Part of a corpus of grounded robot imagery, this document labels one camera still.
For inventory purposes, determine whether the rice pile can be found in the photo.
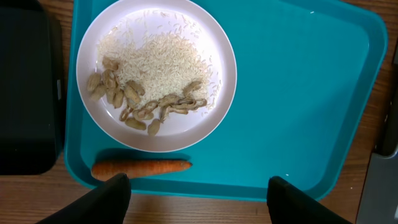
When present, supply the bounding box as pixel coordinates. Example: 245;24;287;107
98;9;222;118

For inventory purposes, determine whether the peanut shells pile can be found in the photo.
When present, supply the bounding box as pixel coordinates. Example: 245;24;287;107
86;55;209;136

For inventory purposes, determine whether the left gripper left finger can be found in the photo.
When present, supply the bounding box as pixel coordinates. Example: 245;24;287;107
39;174;131;224

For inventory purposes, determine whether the white round plate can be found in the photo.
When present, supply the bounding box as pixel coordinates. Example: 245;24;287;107
76;1;237;152

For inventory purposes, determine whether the black plastic bin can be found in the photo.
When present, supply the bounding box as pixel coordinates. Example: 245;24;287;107
1;0;65;175

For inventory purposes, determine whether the orange carrot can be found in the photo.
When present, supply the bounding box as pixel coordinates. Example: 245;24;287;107
91;159;192;181

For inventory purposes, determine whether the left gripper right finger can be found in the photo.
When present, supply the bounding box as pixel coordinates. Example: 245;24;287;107
267;176;351;224

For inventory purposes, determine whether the teal serving tray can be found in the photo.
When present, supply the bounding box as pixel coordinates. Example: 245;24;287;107
63;0;389;202

